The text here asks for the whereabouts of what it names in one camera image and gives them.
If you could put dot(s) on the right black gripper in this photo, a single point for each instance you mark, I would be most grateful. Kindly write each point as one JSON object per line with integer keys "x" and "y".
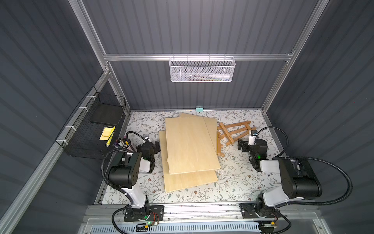
{"x": 245, "y": 146}

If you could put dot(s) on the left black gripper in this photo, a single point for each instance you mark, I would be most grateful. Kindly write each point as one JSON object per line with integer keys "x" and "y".
{"x": 155, "y": 146}

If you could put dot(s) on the wooden easel frame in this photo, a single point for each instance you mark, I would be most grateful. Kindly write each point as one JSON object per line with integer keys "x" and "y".
{"x": 233, "y": 132}

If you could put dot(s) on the plywood board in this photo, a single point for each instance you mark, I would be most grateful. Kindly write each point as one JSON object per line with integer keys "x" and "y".
{"x": 211, "y": 127}
{"x": 189, "y": 146}
{"x": 182, "y": 181}

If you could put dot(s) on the small wooden easel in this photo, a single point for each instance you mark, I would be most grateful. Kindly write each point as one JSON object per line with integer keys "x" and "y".
{"x": 219, "y": 145}

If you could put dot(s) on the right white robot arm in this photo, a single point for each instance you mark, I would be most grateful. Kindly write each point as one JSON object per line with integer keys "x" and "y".
{"x": 298, "y": 180}

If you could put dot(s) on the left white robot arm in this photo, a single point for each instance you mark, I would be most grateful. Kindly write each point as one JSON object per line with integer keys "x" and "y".
{"x": 123, "y": 174}

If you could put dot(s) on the pink pen cup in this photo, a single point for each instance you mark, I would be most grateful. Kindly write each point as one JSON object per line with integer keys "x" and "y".
{"x": 122, "y": 143}

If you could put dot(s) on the yellow ruler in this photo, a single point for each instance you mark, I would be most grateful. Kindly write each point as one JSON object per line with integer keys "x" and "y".
{"x": 110, "y": 137}

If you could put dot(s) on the yellow sticky note pad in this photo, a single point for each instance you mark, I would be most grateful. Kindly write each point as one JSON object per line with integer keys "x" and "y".
{"x": 107, "y": 133}

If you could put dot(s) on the white marker in basket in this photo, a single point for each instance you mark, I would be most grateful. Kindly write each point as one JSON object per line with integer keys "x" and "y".
{"x": 221, "y": 77}

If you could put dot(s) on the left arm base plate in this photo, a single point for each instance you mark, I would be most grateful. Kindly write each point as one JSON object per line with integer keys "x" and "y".
{"x": 151, "y": 213}

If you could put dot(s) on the black wire mesh basket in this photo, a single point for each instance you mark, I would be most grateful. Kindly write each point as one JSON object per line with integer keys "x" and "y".
{"x": 81, "y": 135}

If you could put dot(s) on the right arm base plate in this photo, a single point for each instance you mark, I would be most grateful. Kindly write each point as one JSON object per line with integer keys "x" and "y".
{"x": 253, "y": 210}

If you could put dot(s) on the aluminium rail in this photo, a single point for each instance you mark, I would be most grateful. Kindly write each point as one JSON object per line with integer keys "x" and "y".
{"x": 201, "y": 211}

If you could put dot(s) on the white wire mesh basket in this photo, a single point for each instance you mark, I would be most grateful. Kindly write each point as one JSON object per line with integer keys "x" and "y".
{"x": 198, "y": 69}

